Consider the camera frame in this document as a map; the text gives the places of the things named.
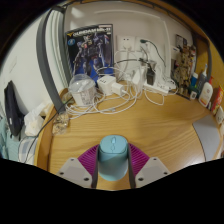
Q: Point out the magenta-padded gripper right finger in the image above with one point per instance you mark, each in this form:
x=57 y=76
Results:
x=151 y=170

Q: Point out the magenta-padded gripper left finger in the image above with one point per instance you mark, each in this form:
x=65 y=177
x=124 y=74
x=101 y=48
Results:
x=75 y=171

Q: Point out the light blue computer mouse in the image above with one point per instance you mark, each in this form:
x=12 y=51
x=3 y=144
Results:
x=113 y=156

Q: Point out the grey mouse pad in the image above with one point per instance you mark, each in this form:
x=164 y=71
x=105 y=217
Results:
x=208 y=136

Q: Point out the clear crumpled plastic wrapper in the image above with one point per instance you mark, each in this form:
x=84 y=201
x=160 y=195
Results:
x=60 y=124

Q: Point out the white crumpled tissue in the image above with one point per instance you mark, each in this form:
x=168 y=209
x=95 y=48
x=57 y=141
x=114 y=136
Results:
x=35 y=121

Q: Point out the plaid bedding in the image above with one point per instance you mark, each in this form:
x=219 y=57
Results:
x=13 y=146

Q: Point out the clear lidded plastic cup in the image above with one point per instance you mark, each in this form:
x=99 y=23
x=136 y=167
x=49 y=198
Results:
x=82 y=90

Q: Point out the white power strip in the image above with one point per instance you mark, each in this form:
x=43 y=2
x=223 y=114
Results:
x=156 y=88

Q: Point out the white mug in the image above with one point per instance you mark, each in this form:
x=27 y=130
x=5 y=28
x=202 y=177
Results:
x=220 y=116

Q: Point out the black bag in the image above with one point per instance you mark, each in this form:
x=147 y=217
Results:
x=12 y=110

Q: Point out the white cube charger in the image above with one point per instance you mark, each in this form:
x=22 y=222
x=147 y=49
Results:
x=106 y=85

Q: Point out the white lotion bottle red cap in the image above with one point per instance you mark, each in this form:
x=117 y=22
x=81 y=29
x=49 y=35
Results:
x=206 y=94

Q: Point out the red chip can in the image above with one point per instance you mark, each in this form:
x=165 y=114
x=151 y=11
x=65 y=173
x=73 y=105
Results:
x=217 y=100

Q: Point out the dark bottle white nozzle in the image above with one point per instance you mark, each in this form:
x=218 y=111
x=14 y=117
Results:
x=201 y=80

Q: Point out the robot model kit box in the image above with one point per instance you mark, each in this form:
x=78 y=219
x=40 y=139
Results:
x=88 y=50

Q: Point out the grey metal frame post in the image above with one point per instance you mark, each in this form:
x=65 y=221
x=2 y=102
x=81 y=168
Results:
x=207 y=56
x=45 y=60

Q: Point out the white wall socket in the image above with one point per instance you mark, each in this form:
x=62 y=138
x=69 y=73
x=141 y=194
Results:
x=125 y=42

